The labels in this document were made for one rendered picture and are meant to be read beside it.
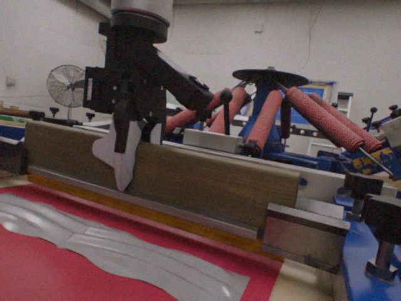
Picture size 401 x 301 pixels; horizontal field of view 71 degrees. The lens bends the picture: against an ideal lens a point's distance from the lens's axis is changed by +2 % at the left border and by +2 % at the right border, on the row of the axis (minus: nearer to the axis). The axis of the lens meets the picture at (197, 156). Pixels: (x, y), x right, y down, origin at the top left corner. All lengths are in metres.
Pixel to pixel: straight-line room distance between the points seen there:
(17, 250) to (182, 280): 0.16
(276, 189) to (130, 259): 0.16
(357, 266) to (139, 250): 0.20
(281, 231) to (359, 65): 4.32
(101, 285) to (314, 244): 0.19
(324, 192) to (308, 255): 0.24
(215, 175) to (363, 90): 4.24
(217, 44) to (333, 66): 1.79
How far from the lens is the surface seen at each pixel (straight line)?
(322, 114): 0.93
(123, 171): 0.35
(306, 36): 4.67
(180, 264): 0.28
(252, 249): 0.34
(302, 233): 0.30
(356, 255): 0.30
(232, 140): 0.59
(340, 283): 0.29
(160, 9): 0.38
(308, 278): 0.34
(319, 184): 0.53
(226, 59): 4.81
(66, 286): 0.26
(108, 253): 0.29
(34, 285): 0.27
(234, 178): 0.31
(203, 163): 0.32
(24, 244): 0.33
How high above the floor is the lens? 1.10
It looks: 7 degrees down
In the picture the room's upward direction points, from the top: 9 degrees clockwise
